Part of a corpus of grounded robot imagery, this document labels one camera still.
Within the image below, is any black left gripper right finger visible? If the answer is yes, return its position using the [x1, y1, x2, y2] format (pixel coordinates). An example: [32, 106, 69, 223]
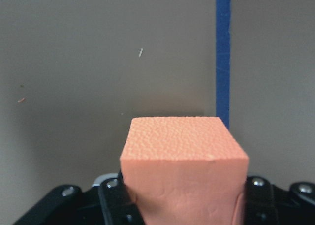
[244, 176, 315, 225]

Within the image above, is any orange foam block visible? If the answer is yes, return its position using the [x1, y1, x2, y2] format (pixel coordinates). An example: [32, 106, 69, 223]
[120, 117, 249, 225]

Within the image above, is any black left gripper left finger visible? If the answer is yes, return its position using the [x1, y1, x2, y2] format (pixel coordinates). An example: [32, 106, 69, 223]
[15, 172, 145, 225]

